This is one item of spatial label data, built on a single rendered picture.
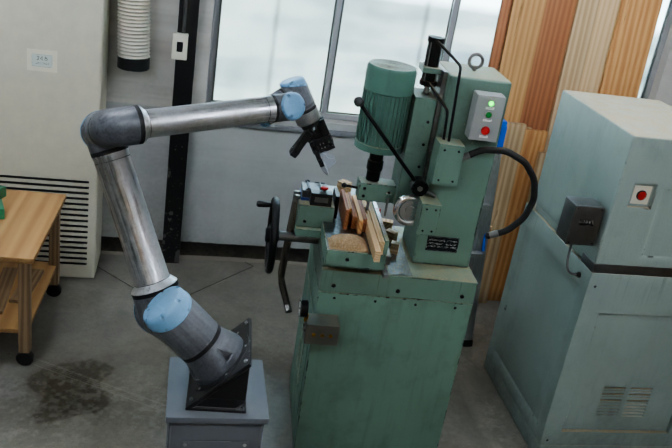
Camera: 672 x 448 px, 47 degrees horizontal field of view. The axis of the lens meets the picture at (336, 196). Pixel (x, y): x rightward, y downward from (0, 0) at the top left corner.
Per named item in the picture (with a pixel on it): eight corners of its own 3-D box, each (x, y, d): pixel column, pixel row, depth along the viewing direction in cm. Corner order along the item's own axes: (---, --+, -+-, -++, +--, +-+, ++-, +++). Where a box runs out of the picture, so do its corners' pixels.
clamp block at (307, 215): (294, 210, 301) (297, 189, 297) (328, 213, 303) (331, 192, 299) (295, 226, 287) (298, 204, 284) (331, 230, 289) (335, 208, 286)
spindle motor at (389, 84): (351, 138, 289) (364, 55, 277) (397, 143, 291) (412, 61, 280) (356, 154, 273) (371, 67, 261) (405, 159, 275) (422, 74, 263)
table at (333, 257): (290, 194, 323) (292, 181, 321) (363, 201, 327) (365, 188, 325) (297, 263, 267) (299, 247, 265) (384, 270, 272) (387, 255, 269)
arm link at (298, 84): (272, 85, 271) (294, 72, 275) (286, 116, 276) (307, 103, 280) (285, 85, 263) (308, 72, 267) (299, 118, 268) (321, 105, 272)
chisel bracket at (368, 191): (354, 196, 292) (357, 175, 289) (390, 200, 294) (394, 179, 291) (356, 204, 286) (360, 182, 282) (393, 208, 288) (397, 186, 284)
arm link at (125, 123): (94, 108, 218) (306, 86, 251) (85, 111, 229) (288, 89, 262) (101, 149, 219) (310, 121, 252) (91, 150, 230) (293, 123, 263)
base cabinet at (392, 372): (288, 379, 345) (309, 236, 319) (415, 388, 353) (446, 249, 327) (292, 449, 304) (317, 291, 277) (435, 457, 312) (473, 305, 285)
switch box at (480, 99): (464, 133, 271) (473, 89, 265) (491, 137, 272) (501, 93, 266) (468, 139, 265) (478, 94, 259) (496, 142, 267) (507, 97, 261)
